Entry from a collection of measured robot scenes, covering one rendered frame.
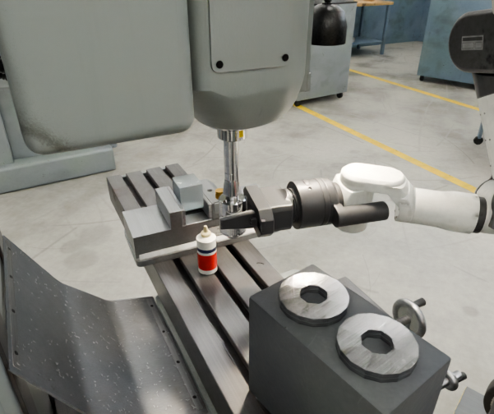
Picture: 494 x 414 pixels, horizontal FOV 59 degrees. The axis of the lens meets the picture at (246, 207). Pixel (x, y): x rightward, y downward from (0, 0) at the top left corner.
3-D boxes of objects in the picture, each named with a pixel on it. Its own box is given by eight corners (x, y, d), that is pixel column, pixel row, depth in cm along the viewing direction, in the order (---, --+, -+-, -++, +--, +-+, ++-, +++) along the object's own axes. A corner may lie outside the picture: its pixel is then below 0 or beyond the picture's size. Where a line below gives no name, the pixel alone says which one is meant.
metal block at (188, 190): (195, 195, 103) (193, 172, 100) (204, 207, 98) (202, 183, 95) (173, 200, 101) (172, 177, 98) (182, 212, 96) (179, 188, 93)
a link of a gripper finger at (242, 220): (219, 214, 72) (255, 209, 74) (219, 230, 74) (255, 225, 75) (221, 218, 71) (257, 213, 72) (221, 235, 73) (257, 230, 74)
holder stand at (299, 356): (304, 351, 73) (313, 255, 63) (420, 454, 58) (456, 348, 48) (247, 389, 67) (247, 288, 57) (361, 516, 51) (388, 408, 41)
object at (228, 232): (221, 221, 80) (219, 195, 77) (247, 222, 79) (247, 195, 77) (218, 236, 76) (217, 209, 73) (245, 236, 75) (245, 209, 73)
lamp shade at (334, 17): (353, 42, 75) (357, 2, 72) (331, 47, 70) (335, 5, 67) (317, 37, 79) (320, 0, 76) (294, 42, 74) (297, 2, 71)
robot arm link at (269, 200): (242, 172, 80) (303, 165, 82) (242, 217, 84) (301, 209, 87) (261, 205, 69) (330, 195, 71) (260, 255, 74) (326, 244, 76)
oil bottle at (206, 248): (213, 261, 95) (210, 218, 89) (220, 272, 91) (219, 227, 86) (195, 267, 93) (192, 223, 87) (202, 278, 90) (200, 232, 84)
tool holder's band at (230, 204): (219, 195, 77) (219, 190, 76) (247, 195, 77) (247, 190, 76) (217, 209, 73) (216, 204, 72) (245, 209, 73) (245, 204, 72)
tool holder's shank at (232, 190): (223, 192, 76) (221, 131, 70) (242, 193, 75) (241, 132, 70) (221, 201, 73) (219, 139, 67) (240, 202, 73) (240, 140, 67)
